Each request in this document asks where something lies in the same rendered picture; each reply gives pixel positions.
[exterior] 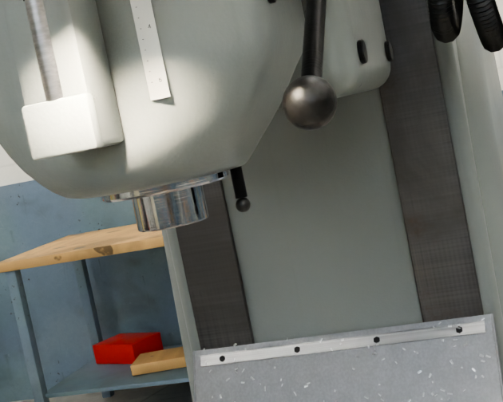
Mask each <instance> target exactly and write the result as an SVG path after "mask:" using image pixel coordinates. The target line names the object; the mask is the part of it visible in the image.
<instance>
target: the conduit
mask: <svg viewBox="0 0 503 402"><path fill-rule="evenodd" d="M466 1H467V3H466V4H467V5H468V8H469V12H470V15H471V17H472V19H473V23H474V25H475V28H476V31H477V34H478V37H479V39H480V41H481V43H482V45H483V47H484V49H486V50H488V51H489V52H491V53H492V52H497V51H500V50H501V49H502V48H503V22H502V20H501V16H500V14H499V10H498V7H497V3H496V1H495V0H466ZM463 3H464V0H428V3H427V4H428V5H429V6H428V8H429V12H430V13H429V16H430V24H431V29H432V32H433V34H434V36H435V37H436V39H437V40H438V41H441V42H443V43H448V42H452V41H454V40H455V39H456V38H457V36H458V35H459V33H460V31H461V24H462V15H463Z"/></svg>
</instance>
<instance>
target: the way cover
mask: <svg viewBox="0 0 503 402"><path fill-rule="evenodd" d="M482 318H484V320H481V319H482ZM439 322H441V324H438V323H439ZM458 324H460V325H458ZM448 325H452V327H448ZM433 326H434V327H433ZM457 327H459V328H460V329H458V328H457ZM321 338H322V341H321V342H319V341H320V339H321ZM341 339H344V341H341ZM442 339H444V341H442ZM453 339H457V341H453ZM339 343H342V344H339ZM375 343H378V345H376V344H375ZM466 343H467V344H468V345H467V346H465V347H464V345H465V344H466ZM368 345H369V346H370V348H368ZM455 345H456V346H455ZM454 346H455V347H454ZM374 347H375V350H374ZM245 348H246V349H247V350H245ZM331 348H332V349H333V351H331V350H332V349H331ZM402 348H404V349H405V350H403V349H402ZM414 351H415V352H414ZM374 352H376V353H377V354H375V355H372V353H374ZM417 352H418V354H417ZM480 354H481V355H483V356H484V357H480V356H479V355H480ZM486 355H488V356H491V357H490V358H489V357H486ZM355 356H359V357H355ZM234 358H235V361H234ZM382 358H385V359H384V360H382ZM450 360H451V361H452V362H453V364H451V362H450ZM481 360H483V361H485V362H481ZM205 361H207V364H206V362H205ZM395 361H396V362H397V364H396V363H395ZM192 366H193V395H194V402H234V401H235V402H323V401H324V402H335V400H337V402H408V401H409V399H411V401H410V402H503V380H502V373H501V362H500V356H499V350H498V343H497V333H496V326H495V321H494V315H493V313H491V314H486V315H479V316H472V317H460V318H454V319H447V320H440V321H428V322H422V323H415V324H408V325H396V326H390V327H383V328H377V329H364V330H358V331H351V332H345V333H332V334H326V335H319V336H313V337H301V338H294V339H287V340H281V341H269V342H262V343H255V344H249V345H237V346H230V347H224V348H218V349H205V350H199V351H192ZM274 366H275V368H274ZM461 366H462V367H463V368H461ZM236 368H238V369H237V370H235V369H236ZM352 368H354V369H355V370H353V369H352ZM472 368H474V369H475V370H476V372H474V371H473V370H472ZM210 370H212V371H211V372H210ZM243 370H244V371H243ZM420 370H422V371H421V372H420V373H419V374H418V372H419V371H420ZM242 371H243V372H242ZM236 372H238V373H236ZM430 373H431V374H432V375H431V377H430V378H429V375H430ZM475 375H476V376H477V378H475ZM481 375H483V376H484V378H483V377H482V376H481ZM250 377H253V378H255V379H254V380H253V379H252V378H250ZM228 378H230V380H228V381H226V379H228ZM281 379H282V380H281ZM280 380H281V381H280ZM241 381H242V382H245V383H244V384H241ZM432 381H434V383H432ZM308 382H310V384H308V385H307V383H308ZM282 384H283V386H282V387H281V385H282ZM378 384H380V385H378ZM305 385H307V386H308V387H306V388H304V386H305ZM264 386H265V387H266V391H264ZM441 388H442V389H445V391H442V390H440V389H441ZM464 389H465V391H464V392H463V390H464ZM334 390H336V391H335V392H334ZM294 392H295V394H296V395H295V394H294ZM447 392H449V393H453V394H447ZM423 393H425V395H424V397H423ZM431 393H433V394H434V395H436V394H438V395H437V396H434V395H433V396H432V395H431ZM220 394H221V397H222V398H220ZM379 394H381V396H380V395H379ZM212 396H213V398H212ZM364 396H367V397H369V399H367V398H365V397H364ZM441 398H442V400H441ZM449 398H450V399H449ZM381 399H383V400H384V401H382V400H381ZM448 399H449V400H448Z"/></svg>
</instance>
